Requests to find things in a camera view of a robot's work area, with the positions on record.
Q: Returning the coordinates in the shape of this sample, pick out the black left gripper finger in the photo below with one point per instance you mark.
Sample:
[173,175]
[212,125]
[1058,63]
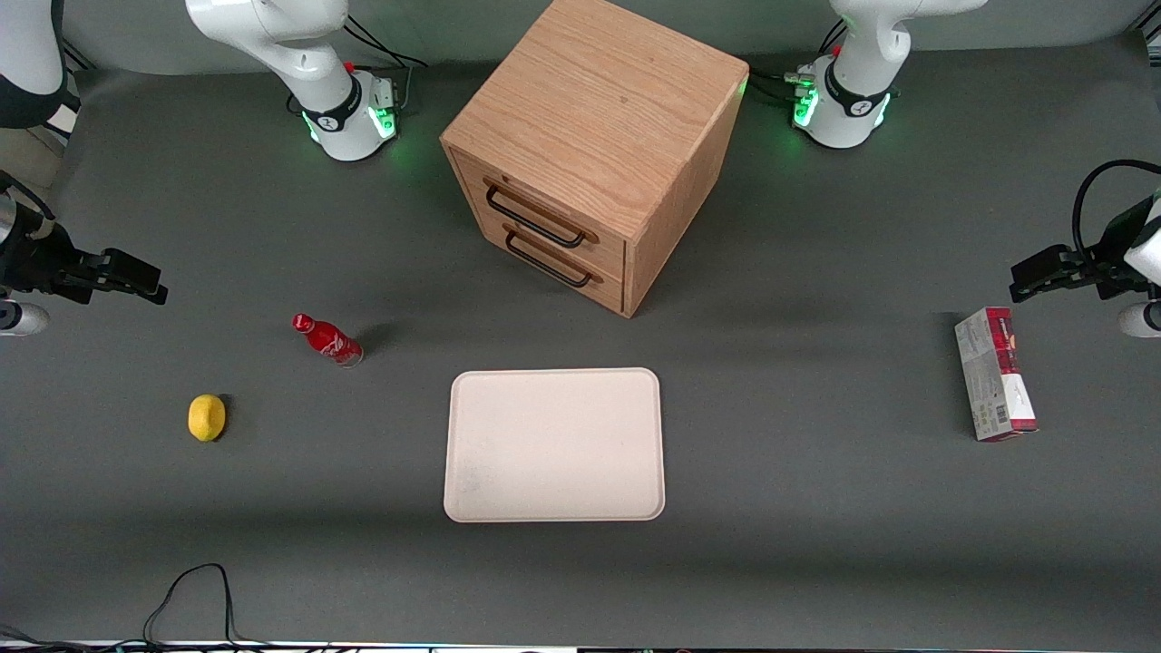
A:
[1048,283]
[1043,261]

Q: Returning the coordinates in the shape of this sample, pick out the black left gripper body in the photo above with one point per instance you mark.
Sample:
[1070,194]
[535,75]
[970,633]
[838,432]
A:
[1108,266]

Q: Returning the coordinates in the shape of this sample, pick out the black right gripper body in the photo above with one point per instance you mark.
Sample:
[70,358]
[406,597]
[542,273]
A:
[36,258]

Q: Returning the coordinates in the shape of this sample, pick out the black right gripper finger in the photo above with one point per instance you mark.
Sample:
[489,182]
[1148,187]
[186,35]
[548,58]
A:
[127,288]
[134,266]

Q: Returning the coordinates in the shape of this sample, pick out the wooden drawer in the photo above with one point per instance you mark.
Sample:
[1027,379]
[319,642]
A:
[608,292]
[609,254]

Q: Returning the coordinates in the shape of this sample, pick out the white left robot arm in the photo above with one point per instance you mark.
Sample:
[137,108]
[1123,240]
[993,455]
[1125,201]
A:
[857,91]

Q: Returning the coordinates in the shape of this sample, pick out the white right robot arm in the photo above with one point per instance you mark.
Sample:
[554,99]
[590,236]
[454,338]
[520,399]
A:
[308,63]

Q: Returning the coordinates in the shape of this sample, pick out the grey beige chair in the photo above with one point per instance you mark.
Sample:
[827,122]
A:
[25,156]

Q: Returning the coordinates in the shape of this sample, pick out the red and grey carton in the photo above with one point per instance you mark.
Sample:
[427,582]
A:
[993,381]

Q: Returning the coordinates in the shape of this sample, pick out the yellow lemon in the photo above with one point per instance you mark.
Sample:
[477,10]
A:
[207,418]

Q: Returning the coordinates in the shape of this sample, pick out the red cola bottle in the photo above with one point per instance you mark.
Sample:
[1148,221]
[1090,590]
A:
[328,341]

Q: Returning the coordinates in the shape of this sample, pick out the beige rectangular tray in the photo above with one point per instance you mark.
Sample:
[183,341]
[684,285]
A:
[553,444]

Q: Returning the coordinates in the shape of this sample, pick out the wooden oak cabinet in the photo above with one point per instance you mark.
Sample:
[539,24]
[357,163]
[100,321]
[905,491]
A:
[599,100]

